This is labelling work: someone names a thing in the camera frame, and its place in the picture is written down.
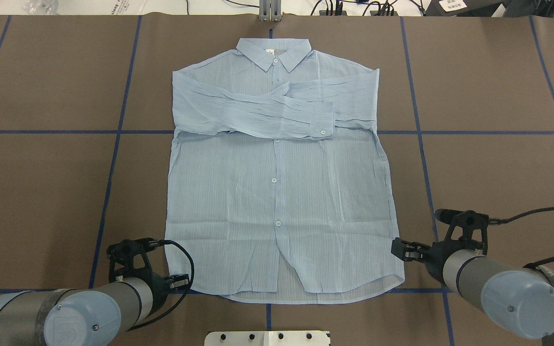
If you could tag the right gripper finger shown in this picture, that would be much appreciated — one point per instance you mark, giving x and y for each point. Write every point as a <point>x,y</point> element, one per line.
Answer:
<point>412,256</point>
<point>400,247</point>

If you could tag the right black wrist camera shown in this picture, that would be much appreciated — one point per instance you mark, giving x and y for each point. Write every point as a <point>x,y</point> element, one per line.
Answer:
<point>467,231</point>

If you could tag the brown paper table cover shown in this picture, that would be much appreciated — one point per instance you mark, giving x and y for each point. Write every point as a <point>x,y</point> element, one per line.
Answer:
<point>466,116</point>

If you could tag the aluminium frame post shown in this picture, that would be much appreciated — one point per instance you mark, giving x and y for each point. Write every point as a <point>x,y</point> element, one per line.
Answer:
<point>270,11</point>

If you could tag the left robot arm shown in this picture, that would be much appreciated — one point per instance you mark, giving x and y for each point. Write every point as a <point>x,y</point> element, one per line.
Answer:
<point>91,317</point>

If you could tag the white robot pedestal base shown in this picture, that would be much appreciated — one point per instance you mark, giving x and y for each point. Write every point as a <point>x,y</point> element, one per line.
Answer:
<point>268,338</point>

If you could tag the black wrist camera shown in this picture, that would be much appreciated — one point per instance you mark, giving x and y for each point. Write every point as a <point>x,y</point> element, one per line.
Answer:
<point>467,231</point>
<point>129,259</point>

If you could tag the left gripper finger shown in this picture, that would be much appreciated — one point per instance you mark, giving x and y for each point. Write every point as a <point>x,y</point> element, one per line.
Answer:
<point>179,285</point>
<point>181,278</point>

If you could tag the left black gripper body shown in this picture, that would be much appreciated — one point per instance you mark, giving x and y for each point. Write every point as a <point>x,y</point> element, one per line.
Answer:
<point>159,289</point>

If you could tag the light blue button-up shirt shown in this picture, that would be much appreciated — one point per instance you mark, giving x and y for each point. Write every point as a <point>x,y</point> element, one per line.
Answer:
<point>278,185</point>

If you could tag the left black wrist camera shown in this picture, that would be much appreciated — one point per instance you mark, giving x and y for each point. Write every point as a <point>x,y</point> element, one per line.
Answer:
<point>129,259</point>

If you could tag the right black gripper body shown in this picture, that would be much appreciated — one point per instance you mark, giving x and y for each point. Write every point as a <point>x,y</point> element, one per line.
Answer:
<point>434,255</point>

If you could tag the clear plastic bag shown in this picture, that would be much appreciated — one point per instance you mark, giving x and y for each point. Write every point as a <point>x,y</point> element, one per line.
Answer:
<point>41,7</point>

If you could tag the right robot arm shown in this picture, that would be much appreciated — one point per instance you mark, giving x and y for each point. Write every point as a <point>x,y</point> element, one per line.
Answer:
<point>518,300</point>

